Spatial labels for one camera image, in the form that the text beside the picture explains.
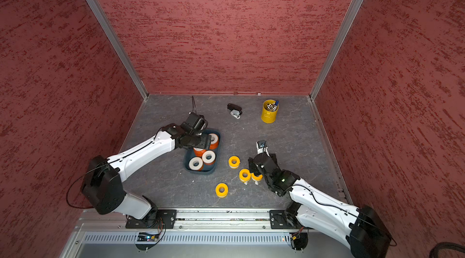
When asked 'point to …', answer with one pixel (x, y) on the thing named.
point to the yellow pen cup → (269, 111)
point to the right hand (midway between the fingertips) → (257, 160)
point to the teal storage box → (206, 169)
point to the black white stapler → (235, 110)
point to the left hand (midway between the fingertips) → (201, 144)
